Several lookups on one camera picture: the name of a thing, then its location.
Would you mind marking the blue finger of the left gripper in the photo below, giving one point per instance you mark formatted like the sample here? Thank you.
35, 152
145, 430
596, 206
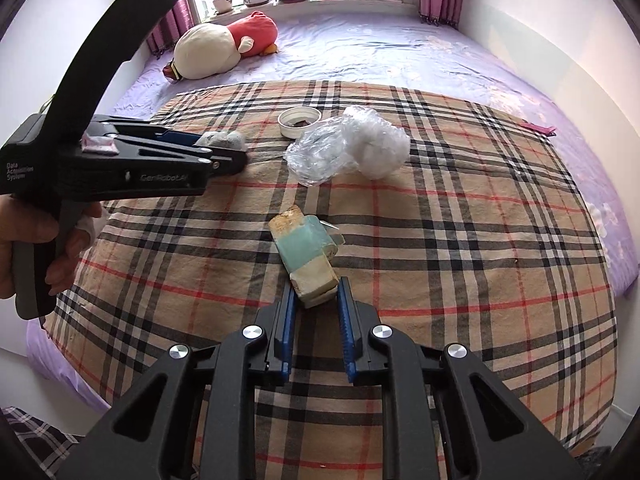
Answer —
177, 137

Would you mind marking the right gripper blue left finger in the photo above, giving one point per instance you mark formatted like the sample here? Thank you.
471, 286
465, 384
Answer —
283, 334

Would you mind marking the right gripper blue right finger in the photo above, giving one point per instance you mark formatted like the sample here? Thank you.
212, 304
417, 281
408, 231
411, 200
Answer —
344, 300

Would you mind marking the grey paper ball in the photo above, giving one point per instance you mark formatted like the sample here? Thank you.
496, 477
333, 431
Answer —
231, 139

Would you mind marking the beige and teal paper box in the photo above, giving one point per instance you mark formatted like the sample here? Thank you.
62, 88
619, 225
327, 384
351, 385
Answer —
306, 246

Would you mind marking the white torn plastic lid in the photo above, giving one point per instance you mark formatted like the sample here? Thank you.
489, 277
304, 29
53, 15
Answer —
297, 120

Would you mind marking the clear plastic bag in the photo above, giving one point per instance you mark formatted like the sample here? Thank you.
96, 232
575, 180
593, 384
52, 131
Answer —
360, 141

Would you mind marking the person's left hand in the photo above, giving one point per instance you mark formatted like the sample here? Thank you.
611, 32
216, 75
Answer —
23, 223

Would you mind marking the red and cream plush toy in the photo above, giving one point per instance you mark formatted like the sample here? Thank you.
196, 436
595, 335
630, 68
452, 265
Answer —
209, 49

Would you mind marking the tan plaid blanket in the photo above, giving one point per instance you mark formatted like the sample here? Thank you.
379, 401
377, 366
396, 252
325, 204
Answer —
413, 411

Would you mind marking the purple floral bed sheet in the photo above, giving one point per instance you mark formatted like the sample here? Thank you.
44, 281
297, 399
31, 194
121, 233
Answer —
380, 60

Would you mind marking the plaid trousers leg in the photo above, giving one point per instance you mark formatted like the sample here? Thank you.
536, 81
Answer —
32, 448

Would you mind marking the pink clip on sheet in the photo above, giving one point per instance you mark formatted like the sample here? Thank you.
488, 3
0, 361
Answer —
545, 131

